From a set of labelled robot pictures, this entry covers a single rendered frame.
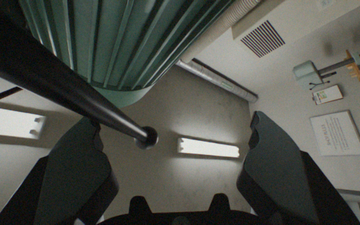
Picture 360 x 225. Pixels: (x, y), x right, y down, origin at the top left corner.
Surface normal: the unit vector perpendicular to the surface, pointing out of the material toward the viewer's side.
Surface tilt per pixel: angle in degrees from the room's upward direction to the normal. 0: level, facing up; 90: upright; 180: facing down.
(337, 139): 90
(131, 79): 90
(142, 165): 180
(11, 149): 180
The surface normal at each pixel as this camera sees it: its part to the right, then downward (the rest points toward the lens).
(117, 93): 0.18, 0.96
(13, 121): 0.57, -0.26
